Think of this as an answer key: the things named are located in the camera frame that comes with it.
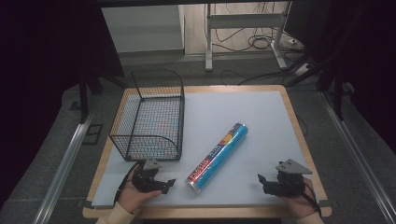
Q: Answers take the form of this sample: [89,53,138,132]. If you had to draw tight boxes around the blue foil roll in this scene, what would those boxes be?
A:
[185,122,249,195]

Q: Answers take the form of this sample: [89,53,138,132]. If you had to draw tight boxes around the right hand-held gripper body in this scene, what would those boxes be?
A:
[262,158,314,198]

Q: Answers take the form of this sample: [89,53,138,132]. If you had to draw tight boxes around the person's left hand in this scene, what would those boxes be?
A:
[117,179,163,215]

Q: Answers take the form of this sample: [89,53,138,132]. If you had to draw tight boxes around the black wire basket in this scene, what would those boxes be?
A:
[108,68,186,162]

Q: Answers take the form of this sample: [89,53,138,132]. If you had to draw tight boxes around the black metal stand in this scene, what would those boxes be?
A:
[316,55,347,121]
[77,70,105,125]

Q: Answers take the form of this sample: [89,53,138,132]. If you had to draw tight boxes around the aluminium floor rail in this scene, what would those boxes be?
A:
[32,121,92,224]
[318,91,396,224]

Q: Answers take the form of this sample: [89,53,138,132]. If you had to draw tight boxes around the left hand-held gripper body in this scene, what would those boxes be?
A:
[131,158,168,193]

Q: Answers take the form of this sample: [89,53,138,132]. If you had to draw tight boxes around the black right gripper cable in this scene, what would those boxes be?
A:
[302,181,322,217]

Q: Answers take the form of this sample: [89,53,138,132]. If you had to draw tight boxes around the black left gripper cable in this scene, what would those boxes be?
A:
[113,161,140,204]

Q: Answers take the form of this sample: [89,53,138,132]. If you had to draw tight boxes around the dark floor plate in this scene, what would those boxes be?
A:
[81,123,104,146]

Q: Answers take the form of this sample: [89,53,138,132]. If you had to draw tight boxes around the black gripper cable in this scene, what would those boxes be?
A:
[113,161,140,204]
[302,181,322,217]

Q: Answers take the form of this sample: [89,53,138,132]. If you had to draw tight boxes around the dark curtain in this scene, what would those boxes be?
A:
[284,0,396,154]
[0,0,126,202]

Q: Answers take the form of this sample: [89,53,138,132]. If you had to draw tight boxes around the bundle of black floor cables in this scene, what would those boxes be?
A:
[214,27,283,53]

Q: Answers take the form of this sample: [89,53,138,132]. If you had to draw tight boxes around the person's right hand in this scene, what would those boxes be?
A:
[277,176,318,219]

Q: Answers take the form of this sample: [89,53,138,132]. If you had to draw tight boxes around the white metal desk frame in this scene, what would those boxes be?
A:
[204,1,292,73]

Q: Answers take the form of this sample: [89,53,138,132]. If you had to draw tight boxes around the long black floor cable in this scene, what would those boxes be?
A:
[219,69,289,87]

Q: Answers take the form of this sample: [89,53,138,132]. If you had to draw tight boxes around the white power strip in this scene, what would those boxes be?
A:
[293,63,313,77]

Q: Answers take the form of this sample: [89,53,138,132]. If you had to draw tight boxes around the pale grey table mat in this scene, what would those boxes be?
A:
[91,90,325,209]

